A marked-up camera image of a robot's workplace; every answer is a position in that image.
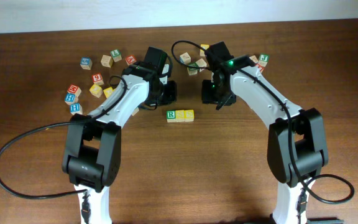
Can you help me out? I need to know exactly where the green R block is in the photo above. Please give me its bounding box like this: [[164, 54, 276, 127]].
[[166, 110, 177, 123]]

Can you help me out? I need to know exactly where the yellow S block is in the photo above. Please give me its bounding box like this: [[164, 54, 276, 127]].
[[185, 110, 195, 122], [175, 110, 185, 122]]

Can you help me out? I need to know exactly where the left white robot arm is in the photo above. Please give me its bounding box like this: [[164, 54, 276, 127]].
[[62, 47, 177, 223]]

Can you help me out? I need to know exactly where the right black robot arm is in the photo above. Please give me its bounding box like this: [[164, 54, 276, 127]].
[[202, 42, 328, 223]]

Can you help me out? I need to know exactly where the red Q block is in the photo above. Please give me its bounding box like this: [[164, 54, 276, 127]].
[[162, 64, 170, 75]]

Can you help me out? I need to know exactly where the green N block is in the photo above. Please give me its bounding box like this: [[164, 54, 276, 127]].
[[132, 107, 139, 116]]

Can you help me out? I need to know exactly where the plain soccer ball block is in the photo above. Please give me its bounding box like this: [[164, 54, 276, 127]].
[[196, 58, 208, 72]]

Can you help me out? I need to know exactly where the green Z block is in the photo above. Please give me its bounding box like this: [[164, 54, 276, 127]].
[[187, 63, 198, 76]]

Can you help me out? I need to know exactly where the plain block blue side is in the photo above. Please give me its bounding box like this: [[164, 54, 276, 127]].
[[180, 52, 191, 65]]

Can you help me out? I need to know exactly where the red A block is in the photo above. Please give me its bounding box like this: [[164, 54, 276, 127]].
[[125, 55, 137, 65]]

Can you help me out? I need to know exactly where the yellow block top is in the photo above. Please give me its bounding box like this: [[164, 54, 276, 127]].
[[200, 44, 209, 57]]

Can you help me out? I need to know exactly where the plain block red blue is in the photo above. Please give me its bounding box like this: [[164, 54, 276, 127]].
[[250, 55, 259, 63]]

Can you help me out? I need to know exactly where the red I block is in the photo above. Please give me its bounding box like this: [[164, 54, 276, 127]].
[[256, 63, 265, 73]]

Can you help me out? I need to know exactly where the yellow G block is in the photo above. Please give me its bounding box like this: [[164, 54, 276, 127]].
[[103, 86, 114, 98]]

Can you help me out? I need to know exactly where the green J block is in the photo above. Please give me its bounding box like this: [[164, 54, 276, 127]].
[[258, 54, 269, 67]]

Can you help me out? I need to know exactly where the green L block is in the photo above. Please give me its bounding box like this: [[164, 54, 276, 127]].
[[110, 49, 122, 62]]

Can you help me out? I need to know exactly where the plain wooden block left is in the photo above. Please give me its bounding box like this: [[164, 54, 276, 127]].
[[101, 55, 114, 68]]

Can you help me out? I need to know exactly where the yellow O block left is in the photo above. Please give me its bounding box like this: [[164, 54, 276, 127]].
[[89, 84, 103, 98]]

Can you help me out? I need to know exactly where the red 6 block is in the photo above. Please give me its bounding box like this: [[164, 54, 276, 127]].
[[91, 73, 104, 86]]

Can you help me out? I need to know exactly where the blue S block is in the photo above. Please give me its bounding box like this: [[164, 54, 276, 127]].
[[80, 57, 93, 70]]

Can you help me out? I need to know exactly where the blue H block lower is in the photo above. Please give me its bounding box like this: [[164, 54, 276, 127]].
[[70, 103, 83, 115]]

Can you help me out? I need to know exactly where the blue h block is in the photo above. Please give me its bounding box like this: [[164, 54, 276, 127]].
[[70, 103, 83, 115], [64, 93, 78, 105]]

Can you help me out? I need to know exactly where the red M block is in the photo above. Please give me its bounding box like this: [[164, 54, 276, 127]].
[[67, 84, 82, 97]]

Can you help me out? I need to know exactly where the blue H block upper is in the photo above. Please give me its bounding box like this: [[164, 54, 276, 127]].
[[64, 93, 78, 105]]

